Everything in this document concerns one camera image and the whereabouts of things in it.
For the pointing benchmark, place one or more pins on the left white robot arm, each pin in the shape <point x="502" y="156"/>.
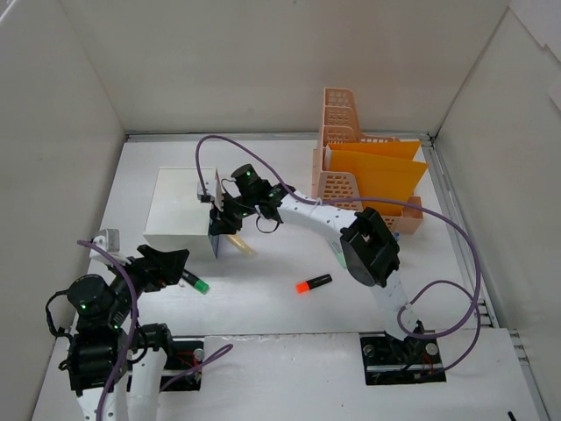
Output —
<point x="114" y="364"/>

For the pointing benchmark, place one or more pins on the pink desk organizer rack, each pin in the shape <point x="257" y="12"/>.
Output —
<point x="340" y="124"/>

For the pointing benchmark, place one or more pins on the black orange highlighter marker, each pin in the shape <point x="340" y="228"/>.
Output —
<point x="314" y="283"/>

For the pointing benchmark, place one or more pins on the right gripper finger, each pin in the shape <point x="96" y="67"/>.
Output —
<point x="216" y="227"/>
<point x="231" y="228"/>

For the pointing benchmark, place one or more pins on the orange folder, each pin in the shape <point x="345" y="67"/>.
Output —
<point x="385" y="170"/>

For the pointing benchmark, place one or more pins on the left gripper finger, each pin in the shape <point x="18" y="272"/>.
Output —
<point x="170" y="266"/>
<point x="154" y="256"/>

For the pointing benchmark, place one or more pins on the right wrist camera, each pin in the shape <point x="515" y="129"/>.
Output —
<point x="209" y="189"/>

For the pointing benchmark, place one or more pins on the pale green highlighter pen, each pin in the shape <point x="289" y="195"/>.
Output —
<point x="340" y="257"/>

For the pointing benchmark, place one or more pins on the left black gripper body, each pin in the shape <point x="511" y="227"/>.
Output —
<point x="149" y="267"/>

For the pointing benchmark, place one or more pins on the yellow highlighter pen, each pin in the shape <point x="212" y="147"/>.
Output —
<point x="241" y="245"/>

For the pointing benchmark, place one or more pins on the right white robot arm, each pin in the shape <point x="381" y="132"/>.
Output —
<point x="369" y="249"/>

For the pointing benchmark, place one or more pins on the blue drawer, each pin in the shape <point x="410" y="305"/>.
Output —
<point x="214" y="242"/>

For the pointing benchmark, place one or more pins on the white mini drawer cabinet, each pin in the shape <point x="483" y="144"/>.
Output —
<point x="177" y="219"/>

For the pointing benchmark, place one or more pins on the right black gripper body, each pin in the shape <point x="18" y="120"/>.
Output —
<point x="226" y="215"/>

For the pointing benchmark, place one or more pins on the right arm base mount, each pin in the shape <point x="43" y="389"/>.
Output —
<point x="389" y="362"/>

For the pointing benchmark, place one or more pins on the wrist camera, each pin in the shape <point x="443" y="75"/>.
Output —
<point x="209" y="189"/>
<point x="109" y="241"/>

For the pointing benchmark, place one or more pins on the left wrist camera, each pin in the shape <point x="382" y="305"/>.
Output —
<point x="109" y="241"/>

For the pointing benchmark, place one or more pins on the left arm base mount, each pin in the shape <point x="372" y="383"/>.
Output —
<point x="188" y="352"/>

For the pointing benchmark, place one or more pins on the black green highlighter marker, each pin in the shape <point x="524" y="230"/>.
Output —
<point x="195" y="282"/>

